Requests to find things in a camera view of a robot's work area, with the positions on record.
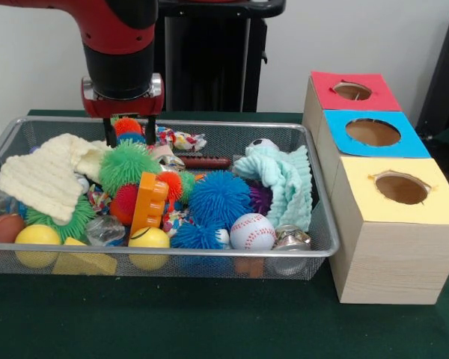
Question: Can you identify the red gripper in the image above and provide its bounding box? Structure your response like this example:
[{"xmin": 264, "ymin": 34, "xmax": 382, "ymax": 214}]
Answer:
[{"xmin": 81, "ymin": 76, "xmax": 166, "ymax": 148}]

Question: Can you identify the multicolour spiky creature toy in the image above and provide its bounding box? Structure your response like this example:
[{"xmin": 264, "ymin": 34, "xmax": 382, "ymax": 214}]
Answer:
[
  {"xmin": 110, "ymin": 171, "xmax": 198, "ymax": 227},
  {"xmin": 112, "ymin": 116, "xmax": 147, "ymax": 146}
]

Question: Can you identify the orange plastic toy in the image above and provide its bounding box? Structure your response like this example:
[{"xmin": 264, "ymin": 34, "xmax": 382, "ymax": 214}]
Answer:
[{"xmin": 129, "ymin": 171, "xmax": 170, "ymax": 236}]

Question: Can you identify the cream cloth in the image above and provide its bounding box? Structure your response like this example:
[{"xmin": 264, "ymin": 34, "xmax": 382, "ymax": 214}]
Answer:
[{"xmin": 0, "ymin": 133, "xmax": 115, "ymax": 222}]

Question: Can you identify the mint green cloth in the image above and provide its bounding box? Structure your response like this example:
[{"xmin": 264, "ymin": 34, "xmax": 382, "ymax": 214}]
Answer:
[{"xmin": 233, "ymin": 144, "xmax": 314, "ymax": 231}]

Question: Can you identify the shallow metal mesh bin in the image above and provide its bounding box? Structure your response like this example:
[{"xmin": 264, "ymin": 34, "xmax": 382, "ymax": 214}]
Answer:
[{"xmin": 0, "ymin": 115, "xmax": 340, "ymax": 281}]

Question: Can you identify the wooden box with three holes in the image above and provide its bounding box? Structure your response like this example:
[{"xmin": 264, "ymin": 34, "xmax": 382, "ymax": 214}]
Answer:
[{"xmin": 302, "ymin": 70, "xmax": 449, "ymax": 306}]

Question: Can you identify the yellow smiley ball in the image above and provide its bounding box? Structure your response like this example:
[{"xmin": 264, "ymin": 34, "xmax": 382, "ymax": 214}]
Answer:
[{"xmin": 128, "ymin": 226, "xmax": 171, "ymax": 250}]

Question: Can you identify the blue fuzzy ball with eyes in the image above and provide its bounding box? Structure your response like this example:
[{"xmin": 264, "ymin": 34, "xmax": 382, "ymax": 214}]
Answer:
[{"xmin": 189, "ymin": 170, "xmax": 254, "ymax": 227}]

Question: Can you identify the white baseball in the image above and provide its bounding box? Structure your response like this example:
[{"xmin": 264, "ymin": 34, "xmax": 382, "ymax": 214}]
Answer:
[{"xmin": 230, "ymin": 212, "xmax": 277, "ymax": 251}]

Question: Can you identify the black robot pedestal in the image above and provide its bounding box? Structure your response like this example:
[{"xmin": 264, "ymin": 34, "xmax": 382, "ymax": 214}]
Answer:
[{"xmin": 155, "ymin": 0, "xmax": 287, "ymax": 113}]

